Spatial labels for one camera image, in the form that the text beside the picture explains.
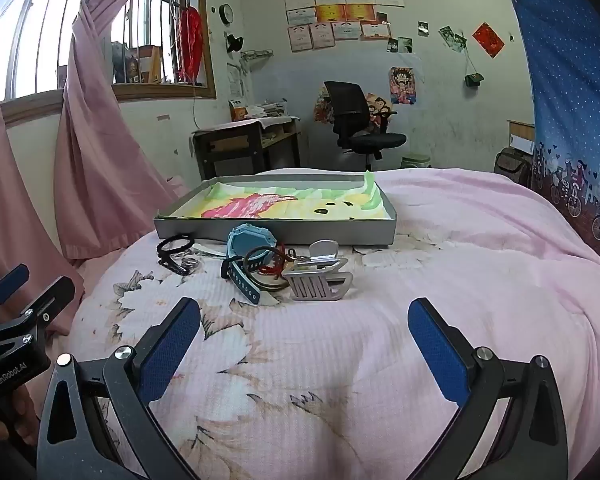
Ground straw hat cartoon poster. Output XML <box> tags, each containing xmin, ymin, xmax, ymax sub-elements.
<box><xmin>390</xmin><ymin>66</ymin><xmax>417</xmax><ymax>107</ymax></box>

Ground person's left hand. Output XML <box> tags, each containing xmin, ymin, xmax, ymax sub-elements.
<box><xmin>0</xmin><ymin>385</ymin><xmax>43</xmax><ymax>443</ymax></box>

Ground group of wall photos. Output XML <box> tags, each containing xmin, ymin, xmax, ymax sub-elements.
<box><xmin>375</xmin><ymin>11</ymin><xmax>468</xmax><ymax>54</ymax></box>

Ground brown bag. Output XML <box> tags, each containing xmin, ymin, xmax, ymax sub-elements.
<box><xmin>494</xmin><ymin>147</ymin><xmax>533</xmax><ymax>188</ymax></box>

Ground stack of books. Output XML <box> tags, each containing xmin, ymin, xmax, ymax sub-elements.
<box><xmin>247</xmin><ymin>102</ymin><xmax>298</xmax><ymax>122</ymax></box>

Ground grey tray box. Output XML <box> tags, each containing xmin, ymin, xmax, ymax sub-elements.
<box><xmin>154</xmin><ymin>174</ymin><xmax>397</xmax><ymax>248</ymax></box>

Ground windowsill boxes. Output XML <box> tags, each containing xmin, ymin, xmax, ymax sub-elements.
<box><xmin>111</xmin><ymin>42</ymin><xmax>163</xmax><ymax>84</ymax></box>

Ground cardboard box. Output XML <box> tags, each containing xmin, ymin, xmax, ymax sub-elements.
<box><xmin>507</xmin><ymin>120</ymin><xmax>536</xmax><ymax>156</ymax></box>

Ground colourful cartoon poster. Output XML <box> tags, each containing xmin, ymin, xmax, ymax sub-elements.
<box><xmin>314</xmin><ymin>85</ymin><xmax>337</xmax><ymax>125</ymax></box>

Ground pink curtain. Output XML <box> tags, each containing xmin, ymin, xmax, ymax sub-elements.
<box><xmin>54</xmin><ymin>0</ymin><xmax>191</xmax><ymax>261</ymax></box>
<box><xmin>0</xmin><ymin>35</ymin><xmax>86</xmax><ymax>341</ymax></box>

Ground colourful cartoon cloth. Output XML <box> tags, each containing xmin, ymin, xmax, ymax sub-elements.
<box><xmin>166</xmin><ymin>171</ymin><xmax>390</xmax><ymax>222</ymax></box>

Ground barred window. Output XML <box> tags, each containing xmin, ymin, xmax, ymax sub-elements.
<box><xmin>0</xmin><ymin>0</ymin><xmax>217</xmax><ymax>111</ymax></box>

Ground black hair tie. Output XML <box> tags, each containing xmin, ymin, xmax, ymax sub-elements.
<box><xmin>243</xmin><ymin>246</ymin><xmax>284</xmax><ymax>274</ymax></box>

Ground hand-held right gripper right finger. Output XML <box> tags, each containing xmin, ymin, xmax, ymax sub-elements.
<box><xmin>406</xmin><ymin>296</ymin><xmax>570</xmax><ymax>480</ymax></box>

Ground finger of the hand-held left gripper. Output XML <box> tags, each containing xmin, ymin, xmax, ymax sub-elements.
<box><xmin>0</xmin><ymin>276</ymin><xmax>76</xmax><ymax>347</ymax></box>
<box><xmin>0</xmin><ymin>263</ymin><xmax>30</xmax><ymax>312</ymax></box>

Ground group of wall certificates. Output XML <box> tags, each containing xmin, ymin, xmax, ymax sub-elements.
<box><xmin>285</xmin><ymin>0</ymin><xmax>406</xmax><ymax>53</ymax></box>

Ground blue printed curtain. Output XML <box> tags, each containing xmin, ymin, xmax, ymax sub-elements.
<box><xmin>505</xmin><ymin>0</ymin><xmax>600</xmax><ymax>268</ymax></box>

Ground beige claw clip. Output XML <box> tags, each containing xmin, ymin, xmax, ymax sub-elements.
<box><xmin>307</xmin><ymin>240</ymin><xmax>348</xmax><ymax>264</ymax></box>

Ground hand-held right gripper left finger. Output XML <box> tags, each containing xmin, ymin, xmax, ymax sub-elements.
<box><xmin>36</xmin><ymin>296</ymin><xmax>202</xmax><ymax>480</ymax></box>

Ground wall papers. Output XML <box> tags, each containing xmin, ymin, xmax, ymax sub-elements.
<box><xmin>226</xmin><ymin>62</ymin><xmax>253</xmax><ymax>98</ymax></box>

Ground orange cartoon poster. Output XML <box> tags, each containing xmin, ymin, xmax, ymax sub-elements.
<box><xmin>365</xmin><ymin>92</ymin><xmax>396</xmax><ymax>131</ymax></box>

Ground red diamond paper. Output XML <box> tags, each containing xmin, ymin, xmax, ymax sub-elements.
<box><xmin>472</xmin><ymin>21</ymin><xmax>506</xmax><ymax>59</ymax></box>

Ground white hair clip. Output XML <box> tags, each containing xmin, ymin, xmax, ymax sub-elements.
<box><xmin>192</xmin><ymin>243</ymin><xmax>229</xmax><ymax>260</ymax></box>

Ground grey claw clip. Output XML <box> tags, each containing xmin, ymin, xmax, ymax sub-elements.
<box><xmin>281</xmin><ymin>257</ymin><xmax>354</xmax><ymax>304</ymax></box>

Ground black office chair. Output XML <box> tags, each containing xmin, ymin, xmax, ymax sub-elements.
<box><xmin>323</xmin><ymin>81</ymin><xmax>407</xmax><ymax>171</ymax></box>

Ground dark wooden desk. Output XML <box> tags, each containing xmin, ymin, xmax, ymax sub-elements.
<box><xmin>192</xmin><ymin>117</ymin><xmax>302</xmax><ymax>181</ymax></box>

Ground brown bead bracelet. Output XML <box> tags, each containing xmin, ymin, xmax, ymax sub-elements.
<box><xmin>252</xmin><ymin>271</ymin><xmax>291</xmax><ymax>292</ymax></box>

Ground blue wrist watch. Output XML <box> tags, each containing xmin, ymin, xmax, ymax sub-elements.
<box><xmin>221</xmin><ymin>223</ymin><xmax>281</xmax><ymax>307</ymax></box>

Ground red bracelet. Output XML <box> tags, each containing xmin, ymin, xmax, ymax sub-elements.
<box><xmin>259</xmin><ymin>242</ymin><xmax>295</xmax><ymax>277</ymax></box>

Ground red hanging decoration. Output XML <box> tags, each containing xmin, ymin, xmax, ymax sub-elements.
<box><xmin>179</xmin><ymin>6</ymin><xmax>204</xmax><ymax>83</ymax></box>

